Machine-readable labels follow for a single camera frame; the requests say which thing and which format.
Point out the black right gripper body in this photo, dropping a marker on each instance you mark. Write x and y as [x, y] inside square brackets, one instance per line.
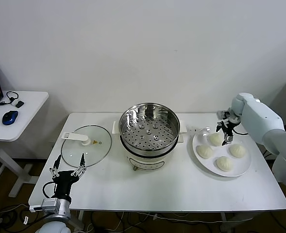
[229, 127]

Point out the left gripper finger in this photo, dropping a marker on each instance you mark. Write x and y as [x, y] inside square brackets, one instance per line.
[82, 160]
[57, 162]

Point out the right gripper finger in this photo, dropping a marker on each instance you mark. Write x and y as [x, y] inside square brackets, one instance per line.
[219, 126]
[227, 139]

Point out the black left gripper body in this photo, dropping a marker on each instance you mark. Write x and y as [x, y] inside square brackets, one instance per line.
[63, 182]

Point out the white steamed baozi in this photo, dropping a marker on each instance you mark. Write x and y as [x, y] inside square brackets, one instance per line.
[238, 150]
[215, 140]
[205, 151]
[224, 163]

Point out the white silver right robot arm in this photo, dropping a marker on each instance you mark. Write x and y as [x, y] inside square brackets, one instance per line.
[261, 116]

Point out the perforated stainless steel steamer basket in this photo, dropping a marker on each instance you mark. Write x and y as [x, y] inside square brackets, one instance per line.
[147, 131]

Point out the round white plate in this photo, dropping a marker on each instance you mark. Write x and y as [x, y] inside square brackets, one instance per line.
[240, 167]

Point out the white table leg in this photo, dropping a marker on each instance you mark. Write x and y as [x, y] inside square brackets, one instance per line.
[81, 218]
[223, 222]

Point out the white side table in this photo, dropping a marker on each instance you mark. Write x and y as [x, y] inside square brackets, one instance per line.
[23, 121]

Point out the blue black computer mouse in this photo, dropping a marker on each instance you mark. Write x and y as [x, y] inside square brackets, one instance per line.
[10, 117]

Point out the white electric cooker pot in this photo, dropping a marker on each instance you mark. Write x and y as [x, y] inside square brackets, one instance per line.
[147, 163]

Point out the small black dongle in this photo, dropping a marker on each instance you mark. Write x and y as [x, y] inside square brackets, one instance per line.
[20, 104]

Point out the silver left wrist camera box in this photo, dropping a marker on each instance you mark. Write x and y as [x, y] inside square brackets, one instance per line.
[51, 205]

